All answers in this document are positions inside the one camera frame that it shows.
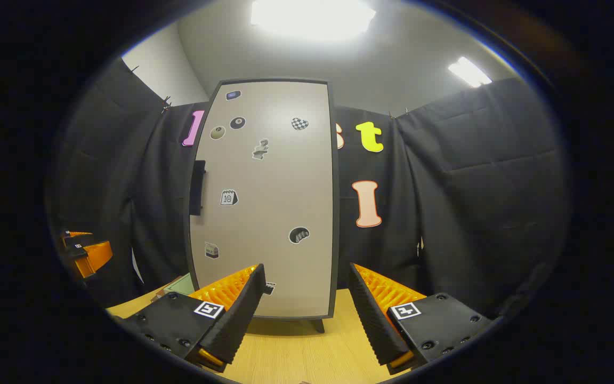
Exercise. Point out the dark grey cabinet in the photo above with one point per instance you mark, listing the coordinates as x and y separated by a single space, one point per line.
335 213

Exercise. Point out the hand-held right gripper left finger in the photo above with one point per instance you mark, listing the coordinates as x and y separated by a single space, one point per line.
240 314

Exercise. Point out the rectangular ceiling light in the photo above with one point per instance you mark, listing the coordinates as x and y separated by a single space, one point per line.
312 18
469 72

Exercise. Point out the green notebook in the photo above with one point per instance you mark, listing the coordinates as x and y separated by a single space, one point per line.
182 285

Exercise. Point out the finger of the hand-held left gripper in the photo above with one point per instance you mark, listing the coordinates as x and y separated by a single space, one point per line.
78 237
96 258

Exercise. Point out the grey cabinet door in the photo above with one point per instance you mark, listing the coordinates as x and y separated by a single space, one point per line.
275 176

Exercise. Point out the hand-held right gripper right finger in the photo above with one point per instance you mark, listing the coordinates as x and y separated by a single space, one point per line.
371 320

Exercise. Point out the black backdrop cloth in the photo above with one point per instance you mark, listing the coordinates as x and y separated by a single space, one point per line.
472 186

